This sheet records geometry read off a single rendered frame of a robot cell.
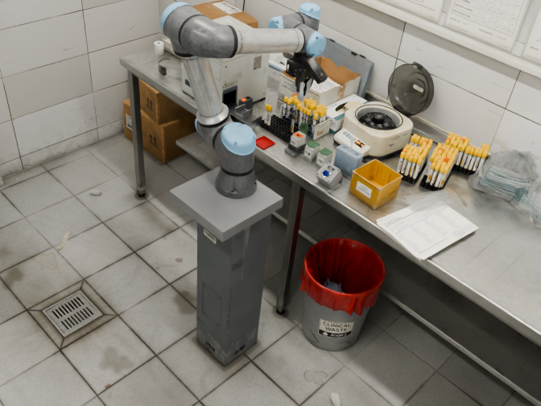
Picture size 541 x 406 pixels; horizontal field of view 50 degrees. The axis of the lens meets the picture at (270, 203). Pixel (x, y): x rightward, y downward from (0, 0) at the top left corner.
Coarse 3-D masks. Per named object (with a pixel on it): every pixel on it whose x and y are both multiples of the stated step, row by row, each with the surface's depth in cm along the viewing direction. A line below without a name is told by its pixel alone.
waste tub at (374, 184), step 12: (360, 168) 216; (372, 168) 223; (384, 168) 219; (360, 180) 213; (372, 180) 226; (384, 180) 222; (396, 180) 213; (360, 192) 215; (372, 192) 211; (384, 192) 211; (396, 192) 218; (372, 204) 213
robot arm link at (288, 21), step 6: (276, 18) 196; (282, 18) 196; (288, 18) 196; (294, 18) 197; (300, 18) 199; (270, 24) 197; (276, 24) 195; (282, 24) 195; (288, 24) 194; (294, 24) 193
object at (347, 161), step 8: (344, 144) 227; (336, 152) 227; (344, 152) 224; (352, 152) 223; (336, 160) 229; (344, 160) 226; (352, 160) 223; (360, 160) 223; (344, 168) 227; (352, 168) 224; (344, 176) 227
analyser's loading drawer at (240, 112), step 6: (228, 102) 255; (228, 108) 252; (234, 108) 252; (240, 108) 249; (234, 114) 248; (240, 114) 249; (246, 114) 247; (252, 114) 249; (246, 120) 246; (252, 120) 242; (258, 120) 245; (252, 126) 244
